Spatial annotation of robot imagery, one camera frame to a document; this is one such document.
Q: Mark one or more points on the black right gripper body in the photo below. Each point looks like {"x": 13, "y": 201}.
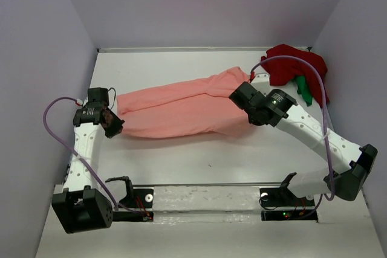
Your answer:
{"x": 253, "y": 120}

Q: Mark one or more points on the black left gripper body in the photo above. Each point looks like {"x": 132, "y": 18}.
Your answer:
{"x": 115, "y": 126}

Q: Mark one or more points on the pink t shirt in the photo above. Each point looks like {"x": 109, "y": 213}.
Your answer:
{"x": 185, "y": 108}

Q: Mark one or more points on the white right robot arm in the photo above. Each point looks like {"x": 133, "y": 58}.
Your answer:
{"x": 349, "y": 164}

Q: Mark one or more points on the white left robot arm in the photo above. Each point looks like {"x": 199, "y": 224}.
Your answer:
{"x": 85, "y": 203}

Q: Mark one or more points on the red t shirt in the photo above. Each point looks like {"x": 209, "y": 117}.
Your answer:
{"x": 283, "y": 68}

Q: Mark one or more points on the green t shirt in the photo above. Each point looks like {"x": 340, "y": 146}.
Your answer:
{"x": 303, "y": 90}

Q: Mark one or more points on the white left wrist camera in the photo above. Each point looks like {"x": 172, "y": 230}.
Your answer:
{"x": 81, "y": 102}

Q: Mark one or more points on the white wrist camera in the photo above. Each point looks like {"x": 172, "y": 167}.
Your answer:
{"x": 261, "y": 82}
{"x": 81, "y": 102}

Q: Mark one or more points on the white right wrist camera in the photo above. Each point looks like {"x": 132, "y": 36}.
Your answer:
{"x": 261, "y": 82}

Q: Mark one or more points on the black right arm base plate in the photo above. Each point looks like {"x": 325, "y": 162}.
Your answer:
{"x": 281, "y": 205}

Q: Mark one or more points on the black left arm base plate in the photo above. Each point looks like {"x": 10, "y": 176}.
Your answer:
{"x": 136, "y": 207}

